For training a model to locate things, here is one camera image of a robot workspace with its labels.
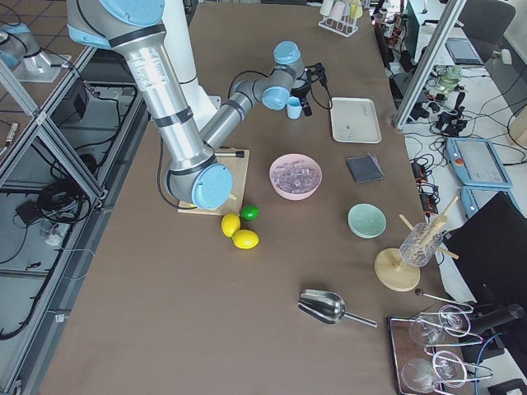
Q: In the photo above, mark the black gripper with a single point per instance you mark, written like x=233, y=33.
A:
x=301, y=89

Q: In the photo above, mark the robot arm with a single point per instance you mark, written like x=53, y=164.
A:
x=25, y=57
x=153, y=38

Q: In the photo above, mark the light blue plastic cup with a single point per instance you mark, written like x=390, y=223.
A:
x=294, y=107

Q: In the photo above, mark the pile of ice cubes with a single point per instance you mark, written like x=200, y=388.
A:
x=296, y=176

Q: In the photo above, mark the wooden cup tree stand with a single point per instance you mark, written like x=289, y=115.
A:
x=399, y=268

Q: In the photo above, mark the steel ice scoop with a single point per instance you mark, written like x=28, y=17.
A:
x=328, y=307

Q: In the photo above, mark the cream rabbit tray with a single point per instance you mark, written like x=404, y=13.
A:
x=354, y=120

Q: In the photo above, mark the pink bowl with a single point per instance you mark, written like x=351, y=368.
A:
x=288, y=195

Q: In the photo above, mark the steel muddler black tip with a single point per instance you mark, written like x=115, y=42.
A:
x=236, y=154

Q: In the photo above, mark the grey folded cloth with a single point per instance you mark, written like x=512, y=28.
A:
x=365, y=168

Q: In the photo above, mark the wooden cutting board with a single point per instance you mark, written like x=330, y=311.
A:
x=238, y=168

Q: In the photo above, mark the green lime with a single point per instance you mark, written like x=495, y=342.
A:
x=249, y=212

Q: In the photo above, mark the mint green bowl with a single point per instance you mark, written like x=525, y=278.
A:
x=366, y=221

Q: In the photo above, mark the whole yellow lemon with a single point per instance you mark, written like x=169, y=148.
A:
x=230, y=224

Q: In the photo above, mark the blue teach pendant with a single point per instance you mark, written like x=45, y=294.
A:
x=474, y=198
x=476, y=163

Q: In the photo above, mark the textured glass on stand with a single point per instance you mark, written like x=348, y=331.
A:
x=418, y=249

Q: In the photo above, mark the wine glass rack tray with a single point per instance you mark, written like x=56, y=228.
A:
x=427, y=351

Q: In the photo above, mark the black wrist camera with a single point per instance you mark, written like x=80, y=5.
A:
x=316, y=73

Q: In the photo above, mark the white wire cup rack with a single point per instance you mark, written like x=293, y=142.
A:
x=341, y=17

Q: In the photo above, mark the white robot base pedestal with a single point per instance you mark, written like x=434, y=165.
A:
x=193, y=94

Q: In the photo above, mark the aluminium frame post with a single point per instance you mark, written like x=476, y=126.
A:
x=447, y=21

